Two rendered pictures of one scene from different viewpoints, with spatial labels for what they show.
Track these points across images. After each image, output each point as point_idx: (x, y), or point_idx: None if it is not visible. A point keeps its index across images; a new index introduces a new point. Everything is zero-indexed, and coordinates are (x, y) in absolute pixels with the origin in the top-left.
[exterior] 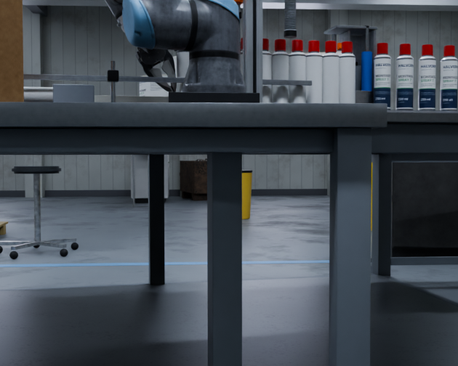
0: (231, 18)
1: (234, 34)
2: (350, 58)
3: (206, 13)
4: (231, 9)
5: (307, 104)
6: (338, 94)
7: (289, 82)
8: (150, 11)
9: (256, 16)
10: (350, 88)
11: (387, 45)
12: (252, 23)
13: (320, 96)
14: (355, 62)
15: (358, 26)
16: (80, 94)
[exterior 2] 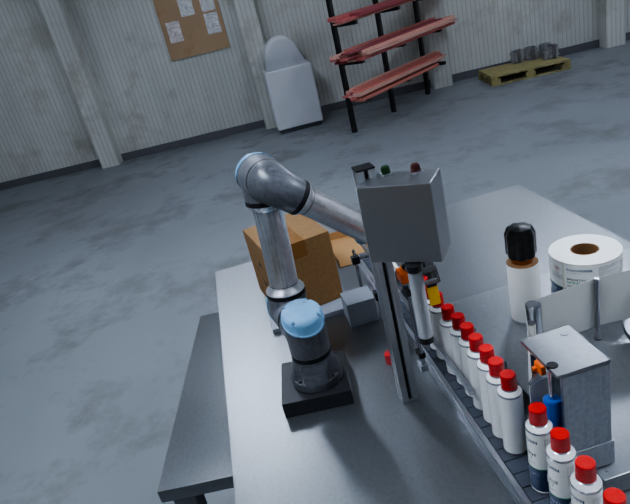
0: (289, 337)
1: (294, 348)
2: (499, 397)
3: (281, 326)
4: (286, 331)
5: (166, 454)
6: (498, 424)
7: (458, 377)
8: (268, 309)
9: (383, 313)
10: (502, 429)
11: (535, 415)
12: (383, 317)
13: (488, 411)
14: (507, 405)
15: (539, 359)
16: (345, 307)
